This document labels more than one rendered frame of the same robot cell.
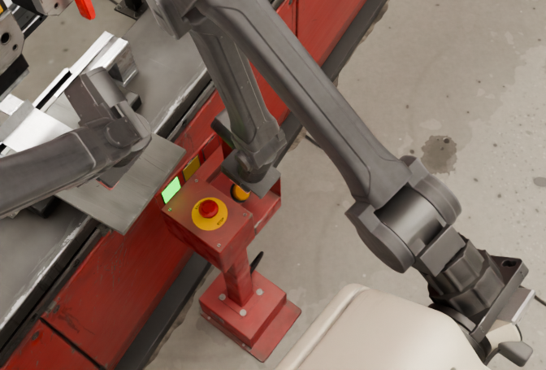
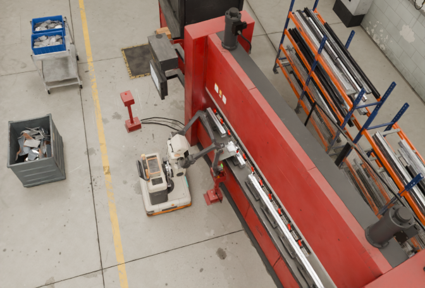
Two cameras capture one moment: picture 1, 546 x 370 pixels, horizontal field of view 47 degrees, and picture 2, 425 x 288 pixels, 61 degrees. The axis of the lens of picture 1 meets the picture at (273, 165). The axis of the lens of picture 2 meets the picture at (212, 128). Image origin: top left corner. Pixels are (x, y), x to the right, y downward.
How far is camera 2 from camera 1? 410 cm
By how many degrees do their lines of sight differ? 55
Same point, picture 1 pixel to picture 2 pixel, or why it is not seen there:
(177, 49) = (241, 174)
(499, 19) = not seen: outside the picture
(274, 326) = (207, 199)
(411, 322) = (182, 145)
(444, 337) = (179, 145)
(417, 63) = (247, 268)
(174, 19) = not seen: hidden behind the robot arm
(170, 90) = (234, 169)
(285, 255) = (219, 209)
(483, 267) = (183, 162)
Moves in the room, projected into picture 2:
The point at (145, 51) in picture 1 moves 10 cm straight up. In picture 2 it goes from (243, 170) to (245, 166)
